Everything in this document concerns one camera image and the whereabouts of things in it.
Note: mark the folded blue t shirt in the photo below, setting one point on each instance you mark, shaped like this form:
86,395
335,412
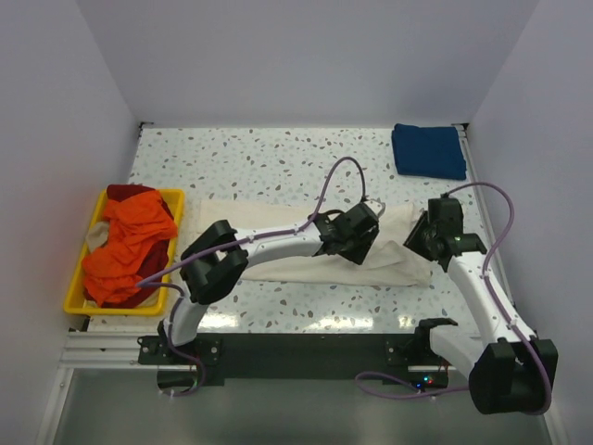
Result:
433,152

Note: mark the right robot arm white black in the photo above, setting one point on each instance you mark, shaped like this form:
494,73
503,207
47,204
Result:
508,367

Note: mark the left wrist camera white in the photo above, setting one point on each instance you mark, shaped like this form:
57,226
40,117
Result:
376,206

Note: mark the aluminium frame rail front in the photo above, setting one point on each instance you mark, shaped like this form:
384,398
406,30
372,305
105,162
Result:
92,352

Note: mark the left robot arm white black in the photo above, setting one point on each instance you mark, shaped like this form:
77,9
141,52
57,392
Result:
214,263

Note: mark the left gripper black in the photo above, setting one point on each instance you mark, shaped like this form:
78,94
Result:
358,255

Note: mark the yellow plastic bin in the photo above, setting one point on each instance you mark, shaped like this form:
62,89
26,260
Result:
76,303

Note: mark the orange t shirt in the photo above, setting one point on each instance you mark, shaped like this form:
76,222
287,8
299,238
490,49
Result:
140,231

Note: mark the dark red t shirt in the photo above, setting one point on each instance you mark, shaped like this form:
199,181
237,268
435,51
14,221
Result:
121,192

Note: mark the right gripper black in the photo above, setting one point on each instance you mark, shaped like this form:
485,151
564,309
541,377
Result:
412,242

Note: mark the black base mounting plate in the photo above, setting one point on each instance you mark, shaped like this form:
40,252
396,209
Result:
194,371

